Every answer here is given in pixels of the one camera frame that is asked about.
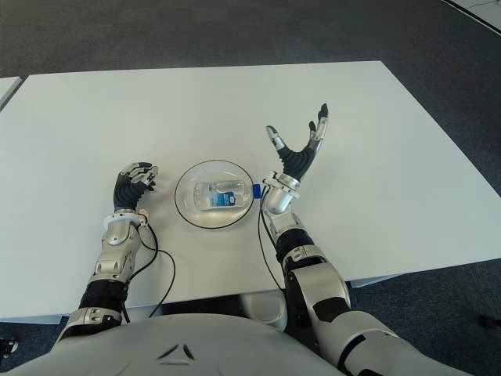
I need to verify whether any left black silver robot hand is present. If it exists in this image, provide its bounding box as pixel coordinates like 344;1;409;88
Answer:
111;160;160;212

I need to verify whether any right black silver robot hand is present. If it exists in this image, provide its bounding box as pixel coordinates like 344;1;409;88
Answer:
265;102;330;182

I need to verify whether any clear plastic water bottle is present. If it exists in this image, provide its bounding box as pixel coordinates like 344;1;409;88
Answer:
193;180;263;213

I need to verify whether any white plate with black rim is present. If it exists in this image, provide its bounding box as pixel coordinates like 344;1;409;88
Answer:
173;158;254;230

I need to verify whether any white robot waist part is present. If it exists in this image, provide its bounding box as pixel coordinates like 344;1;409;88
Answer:
238;291;287;331

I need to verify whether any white side table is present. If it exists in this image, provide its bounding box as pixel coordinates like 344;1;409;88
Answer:
0;76;23;113

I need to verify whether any grey robot torso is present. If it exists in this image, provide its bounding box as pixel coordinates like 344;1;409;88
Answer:
0;312;345;376

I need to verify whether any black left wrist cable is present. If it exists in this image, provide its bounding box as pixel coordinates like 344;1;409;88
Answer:
119;211;176;324

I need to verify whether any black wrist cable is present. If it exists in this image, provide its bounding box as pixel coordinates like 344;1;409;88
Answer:
119;211;176;324
255;186;289;291

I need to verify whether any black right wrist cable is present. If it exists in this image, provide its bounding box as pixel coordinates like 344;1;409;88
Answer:
255;186;289;291

